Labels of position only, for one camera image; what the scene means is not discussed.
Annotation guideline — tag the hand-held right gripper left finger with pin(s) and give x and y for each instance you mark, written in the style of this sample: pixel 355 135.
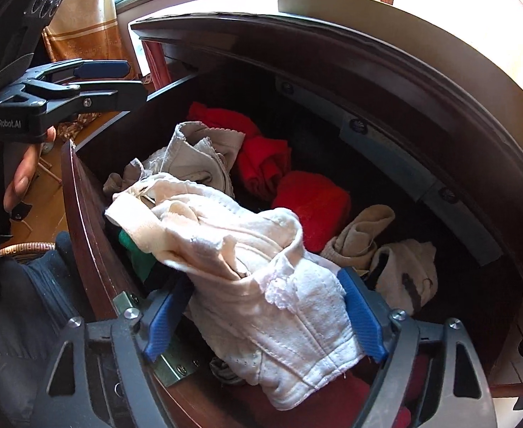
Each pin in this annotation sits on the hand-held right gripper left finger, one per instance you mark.
pixel 165 321

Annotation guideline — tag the dark red cloth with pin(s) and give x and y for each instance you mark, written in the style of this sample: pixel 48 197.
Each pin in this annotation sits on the dark red cloth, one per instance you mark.
pixel 350 388

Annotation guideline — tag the dark wooden drawer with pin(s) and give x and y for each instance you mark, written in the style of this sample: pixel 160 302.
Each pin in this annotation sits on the dark wooden drawer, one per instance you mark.
pixel 92 240
pixel 332 49

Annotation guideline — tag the cream white underwear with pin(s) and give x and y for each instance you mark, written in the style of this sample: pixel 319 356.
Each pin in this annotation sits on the cream white underwear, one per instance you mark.
pixel 243 276

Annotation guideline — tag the metal drawer bracket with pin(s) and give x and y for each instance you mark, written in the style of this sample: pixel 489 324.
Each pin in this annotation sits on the metal drawer bracket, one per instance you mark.
pixel 176 368

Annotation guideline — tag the grey patterned cloth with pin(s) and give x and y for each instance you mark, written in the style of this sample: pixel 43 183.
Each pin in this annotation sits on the grey patterned cloth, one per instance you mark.
pixel 225 372

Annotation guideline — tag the person's left hand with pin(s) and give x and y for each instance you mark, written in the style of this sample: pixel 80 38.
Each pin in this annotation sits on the person's left hand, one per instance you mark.
pixel 23 174

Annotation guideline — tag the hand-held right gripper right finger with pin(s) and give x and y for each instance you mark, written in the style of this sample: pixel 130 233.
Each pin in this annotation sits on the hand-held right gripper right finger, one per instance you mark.
pixel 364 316

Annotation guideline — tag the green navy underwear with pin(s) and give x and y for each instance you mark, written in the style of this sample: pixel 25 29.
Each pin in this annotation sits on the green navy underwear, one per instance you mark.
pixel 134 254

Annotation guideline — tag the person's dark trouser leg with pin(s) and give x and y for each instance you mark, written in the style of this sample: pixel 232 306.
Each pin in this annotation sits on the person's dark trouser leg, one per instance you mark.
pixel 20 321

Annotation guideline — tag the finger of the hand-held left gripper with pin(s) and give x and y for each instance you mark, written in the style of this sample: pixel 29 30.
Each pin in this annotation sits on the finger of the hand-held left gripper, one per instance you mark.
pixel 110 96
pixel 103 69

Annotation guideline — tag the wicker basket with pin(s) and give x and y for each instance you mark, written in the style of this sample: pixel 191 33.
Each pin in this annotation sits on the wicker basket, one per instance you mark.
pixel 29 248

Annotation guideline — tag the white sock with dark marks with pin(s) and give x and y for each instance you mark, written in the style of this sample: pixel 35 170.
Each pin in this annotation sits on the white sock with dark marks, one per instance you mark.
pixel 399 267

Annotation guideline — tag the beige lace-edged underwear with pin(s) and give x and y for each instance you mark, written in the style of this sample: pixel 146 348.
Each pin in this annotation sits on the beige lace-edged underwear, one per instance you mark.
pixel 199 151

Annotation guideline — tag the grey drawer rail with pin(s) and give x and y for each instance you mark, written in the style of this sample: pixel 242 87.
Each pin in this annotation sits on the grey drawer rail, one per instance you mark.
pixel 377 142

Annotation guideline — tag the beige knitted sock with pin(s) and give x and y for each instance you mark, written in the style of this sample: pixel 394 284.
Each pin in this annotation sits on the beige knitted sock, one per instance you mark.
pixel 359 232

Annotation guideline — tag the red underwear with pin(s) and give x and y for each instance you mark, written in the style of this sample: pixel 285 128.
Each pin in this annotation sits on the red underwear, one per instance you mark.
pixel 310 209
pixel 261 160

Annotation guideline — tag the taupe underwear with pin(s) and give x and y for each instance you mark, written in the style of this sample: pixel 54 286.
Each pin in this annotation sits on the taupe underwear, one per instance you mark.
pixel 123 178

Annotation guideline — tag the yellow patterned curtain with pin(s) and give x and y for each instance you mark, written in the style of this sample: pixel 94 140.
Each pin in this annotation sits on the yellow patterned curtain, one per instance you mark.
pixel 83 22

